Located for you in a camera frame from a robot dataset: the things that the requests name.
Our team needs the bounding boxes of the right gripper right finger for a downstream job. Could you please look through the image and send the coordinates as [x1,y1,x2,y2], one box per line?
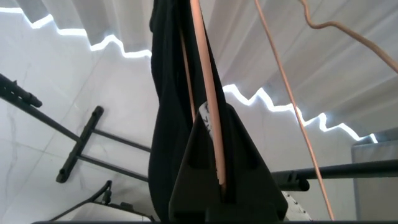
[222,104,289,220]

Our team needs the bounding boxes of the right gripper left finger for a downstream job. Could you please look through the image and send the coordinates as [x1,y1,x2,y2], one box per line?
[169,113,223,220]

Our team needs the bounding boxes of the pink clothes hanger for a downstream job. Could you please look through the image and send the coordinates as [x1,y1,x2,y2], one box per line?
[178,0,228,190]
[254,0,398,221]

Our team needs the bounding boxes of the black garment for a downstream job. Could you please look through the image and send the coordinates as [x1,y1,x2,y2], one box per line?
[148,0,237,222]

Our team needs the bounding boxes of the white laundry basket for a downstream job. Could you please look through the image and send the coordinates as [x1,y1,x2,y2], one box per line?
[281,190,313,222]

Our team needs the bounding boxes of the black clothes rack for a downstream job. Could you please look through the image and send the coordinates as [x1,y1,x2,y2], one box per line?
[0,73,398,192]

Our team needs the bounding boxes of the white curtain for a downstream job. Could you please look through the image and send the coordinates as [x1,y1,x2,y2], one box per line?
[0,0,398,144]

